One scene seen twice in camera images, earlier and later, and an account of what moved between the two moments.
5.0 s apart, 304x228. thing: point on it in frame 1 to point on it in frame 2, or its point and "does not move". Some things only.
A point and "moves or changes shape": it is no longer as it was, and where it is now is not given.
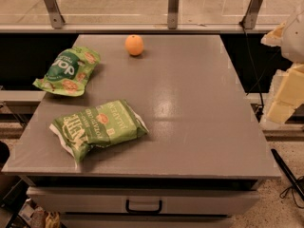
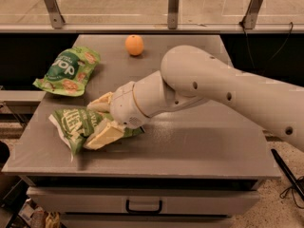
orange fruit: x=134 y=45 does not move
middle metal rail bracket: x=173 y=8 does not move
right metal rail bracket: x=253 y=9 does not move
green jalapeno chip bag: x=101 y=125 moves or changes shape
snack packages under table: x=37 y=218 does not move
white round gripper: x=294 y=41 to x=124 y=104
